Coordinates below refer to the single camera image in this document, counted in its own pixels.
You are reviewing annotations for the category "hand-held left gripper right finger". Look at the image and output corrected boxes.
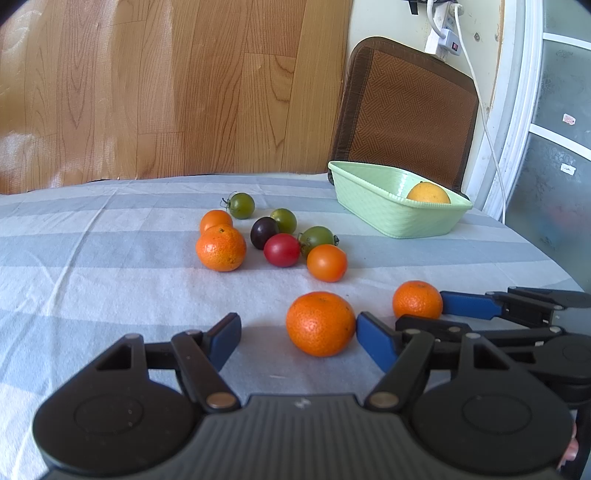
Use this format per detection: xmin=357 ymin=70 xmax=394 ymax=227
xmin=356 ymin=312 xmax=511 ymax=413

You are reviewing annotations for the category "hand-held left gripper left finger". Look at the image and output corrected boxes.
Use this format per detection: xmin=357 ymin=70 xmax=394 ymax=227
xmin=95 ymin=312 xmax=242 ymax=413

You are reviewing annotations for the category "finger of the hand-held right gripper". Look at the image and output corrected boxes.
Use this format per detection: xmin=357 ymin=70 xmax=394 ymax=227
xmin=396 ymin=315 xmax=567 ymax=356
xmin=440 ymin=286 xmax=586 ymax=328

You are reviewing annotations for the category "orange tangerine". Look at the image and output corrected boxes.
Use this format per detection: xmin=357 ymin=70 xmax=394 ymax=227
xmin=392 ymin=280 xmax=444 ymax=320
xmin=286 ymin=291 xmax=356 ymax=358
xmin=196 ymin=224 xmax=247 ymax=272

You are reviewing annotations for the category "orange tomato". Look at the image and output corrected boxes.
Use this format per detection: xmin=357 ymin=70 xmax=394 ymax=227
xmin=307 ymin=244 xmax=348 ymax=283
xmin=200 ymin=209 xmax=234 ymax=234

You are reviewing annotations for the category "red tomato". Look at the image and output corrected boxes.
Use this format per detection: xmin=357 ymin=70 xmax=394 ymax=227
xmin=263 ymin=233 xmax=302 ymax=268

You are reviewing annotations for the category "dark purple tomato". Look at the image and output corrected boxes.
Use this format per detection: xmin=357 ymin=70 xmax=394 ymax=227
xmin=250 ymin=216 xmax=280 ymax=250

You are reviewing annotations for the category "yellow orange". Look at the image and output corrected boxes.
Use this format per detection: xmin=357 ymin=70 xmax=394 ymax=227
xmin=406 ymin=181 xmax=451 ymax=205

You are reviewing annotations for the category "green tomato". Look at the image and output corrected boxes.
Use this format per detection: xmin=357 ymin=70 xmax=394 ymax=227
xmin=221 ymin=192 xmax=256 ymax=220
xmin=298 ymin=226 xmax=340 ymax=258
xmin=270 ymin=208 xmax=297 ymax=234

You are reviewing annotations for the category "light green plastic basket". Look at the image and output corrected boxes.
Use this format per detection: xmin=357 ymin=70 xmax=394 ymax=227
xmin=328 ymin=161 xmax=474 ymax=240

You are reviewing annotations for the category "person's right hand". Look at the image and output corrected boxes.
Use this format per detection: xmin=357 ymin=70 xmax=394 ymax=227
xmin=561 ymin=422 xmax=579 ymax=472

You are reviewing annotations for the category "striped blue white cloth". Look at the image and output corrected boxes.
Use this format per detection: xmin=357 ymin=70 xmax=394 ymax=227
xmin=0 ymin=172 xmax=585 ymax=480

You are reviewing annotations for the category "brown woven mat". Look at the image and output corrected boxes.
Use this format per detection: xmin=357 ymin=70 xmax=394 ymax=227
xmin=328 ymin=37 xmax=481 ymax=195

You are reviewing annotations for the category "white power strip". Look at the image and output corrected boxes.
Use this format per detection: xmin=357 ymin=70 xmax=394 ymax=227
xmin=409 ymin=0 xmax=465 ymax=58

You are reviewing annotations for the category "white cable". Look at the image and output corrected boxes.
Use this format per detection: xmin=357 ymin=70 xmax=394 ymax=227
xmin=454 ymin=4 xmax=507 ymax=223

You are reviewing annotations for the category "white window frame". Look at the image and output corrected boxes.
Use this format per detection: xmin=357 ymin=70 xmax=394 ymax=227
xmin=480 ymin=0 xmax=591 ymax=227

